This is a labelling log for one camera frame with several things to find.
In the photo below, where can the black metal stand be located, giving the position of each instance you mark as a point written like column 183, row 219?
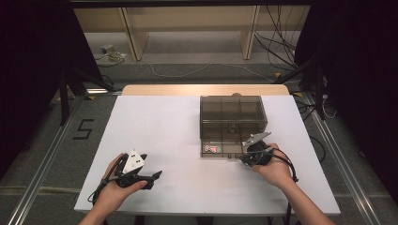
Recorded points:
column 319, row 93
column 64, row 103

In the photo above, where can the light wooden shelf unit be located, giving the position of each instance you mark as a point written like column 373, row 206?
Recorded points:
column 187, row 18

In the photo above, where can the aluminium floor rail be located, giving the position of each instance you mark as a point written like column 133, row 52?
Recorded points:
column 40, row 178
column 344, row 168

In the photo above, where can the person's right hand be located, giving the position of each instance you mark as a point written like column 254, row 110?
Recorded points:
column 277, row 172

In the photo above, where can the dark curtain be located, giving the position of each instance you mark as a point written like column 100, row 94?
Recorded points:
column 25, row 78
column 369, row 93

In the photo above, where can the white table board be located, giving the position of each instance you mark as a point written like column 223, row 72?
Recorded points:
column 169, row 125

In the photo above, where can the person's left hand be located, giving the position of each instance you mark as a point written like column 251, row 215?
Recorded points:
column 111, row 195

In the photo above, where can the smoky transparent drawer cabinet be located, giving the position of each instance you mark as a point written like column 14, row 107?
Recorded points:
column 231, row 108

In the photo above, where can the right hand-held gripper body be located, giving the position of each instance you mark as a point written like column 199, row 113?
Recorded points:
column 258, row 153

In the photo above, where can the light wooden table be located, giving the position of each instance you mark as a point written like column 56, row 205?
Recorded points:
column 187, row 90

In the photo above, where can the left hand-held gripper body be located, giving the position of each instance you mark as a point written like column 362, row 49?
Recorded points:
column 131, row 164

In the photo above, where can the smoky transparent plastic drawer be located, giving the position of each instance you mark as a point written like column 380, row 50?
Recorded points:
column 225, row 151
column 212, row 126

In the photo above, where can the small grey power adapter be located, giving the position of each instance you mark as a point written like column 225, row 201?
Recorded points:
column 107, row 48

